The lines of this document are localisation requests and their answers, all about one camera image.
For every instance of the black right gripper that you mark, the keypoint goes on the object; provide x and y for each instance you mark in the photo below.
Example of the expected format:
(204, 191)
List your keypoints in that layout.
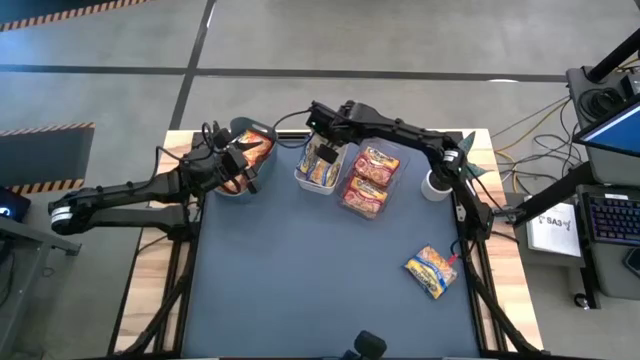
(327, 127)

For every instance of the black caster wheel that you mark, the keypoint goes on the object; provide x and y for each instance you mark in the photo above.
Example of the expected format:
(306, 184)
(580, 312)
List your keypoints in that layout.
(581, 300)

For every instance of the blue-grey table mat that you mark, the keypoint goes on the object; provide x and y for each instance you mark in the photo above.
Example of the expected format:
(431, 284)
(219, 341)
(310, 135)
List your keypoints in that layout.
(310, 260)

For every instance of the grey side desk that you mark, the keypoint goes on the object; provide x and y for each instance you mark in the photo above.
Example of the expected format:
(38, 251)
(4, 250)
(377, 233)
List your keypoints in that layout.
(617, 272)

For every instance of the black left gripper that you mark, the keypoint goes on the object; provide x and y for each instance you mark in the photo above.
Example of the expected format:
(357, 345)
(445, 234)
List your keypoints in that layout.
(230, 160)

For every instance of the dark blue-grey plastic bin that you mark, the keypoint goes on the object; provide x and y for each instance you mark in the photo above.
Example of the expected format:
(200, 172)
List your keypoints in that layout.
(240, 199)

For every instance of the white plant pot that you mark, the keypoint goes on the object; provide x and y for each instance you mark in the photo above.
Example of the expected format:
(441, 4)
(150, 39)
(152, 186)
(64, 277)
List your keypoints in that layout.
(432, 192)

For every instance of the black backlit keyboard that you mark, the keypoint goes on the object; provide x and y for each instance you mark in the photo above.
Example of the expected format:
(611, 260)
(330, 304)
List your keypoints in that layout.
(615, 220)

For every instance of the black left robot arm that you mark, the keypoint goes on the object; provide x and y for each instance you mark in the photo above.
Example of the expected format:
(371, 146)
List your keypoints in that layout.
(125, 192)

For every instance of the black diagonal pole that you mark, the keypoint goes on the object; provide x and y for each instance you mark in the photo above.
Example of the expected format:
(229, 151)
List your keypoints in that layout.
(555, 194)

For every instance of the computer monitor with blue screen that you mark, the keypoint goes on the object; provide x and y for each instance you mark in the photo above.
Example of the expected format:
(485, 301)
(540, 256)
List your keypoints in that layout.
(615, 132)

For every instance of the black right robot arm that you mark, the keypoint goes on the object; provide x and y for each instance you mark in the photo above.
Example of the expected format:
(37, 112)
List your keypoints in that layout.
(400, 131)

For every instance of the clear plastic container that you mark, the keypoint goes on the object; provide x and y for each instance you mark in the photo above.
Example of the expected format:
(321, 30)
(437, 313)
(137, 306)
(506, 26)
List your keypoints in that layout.
(404, 165)

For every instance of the red Maruchan beef noodle pack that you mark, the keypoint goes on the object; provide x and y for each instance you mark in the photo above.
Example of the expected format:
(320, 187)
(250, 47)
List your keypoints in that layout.
(366, 196)
(376, 167)

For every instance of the white plastic bin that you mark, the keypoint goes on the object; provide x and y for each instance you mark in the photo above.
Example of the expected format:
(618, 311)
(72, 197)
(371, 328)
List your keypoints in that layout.
(320, 191)

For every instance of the green snake plant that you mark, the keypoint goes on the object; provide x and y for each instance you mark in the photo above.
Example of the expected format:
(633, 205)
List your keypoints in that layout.
(476, 170)

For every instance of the black device with blue light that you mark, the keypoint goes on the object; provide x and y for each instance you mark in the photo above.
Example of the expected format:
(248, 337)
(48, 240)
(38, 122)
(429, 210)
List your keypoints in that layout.
(12, 205)

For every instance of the white SA3 paper sign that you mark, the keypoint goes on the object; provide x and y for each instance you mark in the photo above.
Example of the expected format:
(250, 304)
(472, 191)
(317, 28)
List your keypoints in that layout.
(555, 235)

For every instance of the black hazard-striped platform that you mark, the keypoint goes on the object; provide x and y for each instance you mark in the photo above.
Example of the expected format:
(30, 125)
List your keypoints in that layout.
(30, 7)
(45, 155)

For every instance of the grey equipment cabinet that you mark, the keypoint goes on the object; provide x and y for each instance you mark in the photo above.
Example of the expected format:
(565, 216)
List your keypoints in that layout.
(575, 75)

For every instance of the grey metal desk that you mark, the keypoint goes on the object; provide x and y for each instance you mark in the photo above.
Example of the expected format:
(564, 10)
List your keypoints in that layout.
(30, 235)

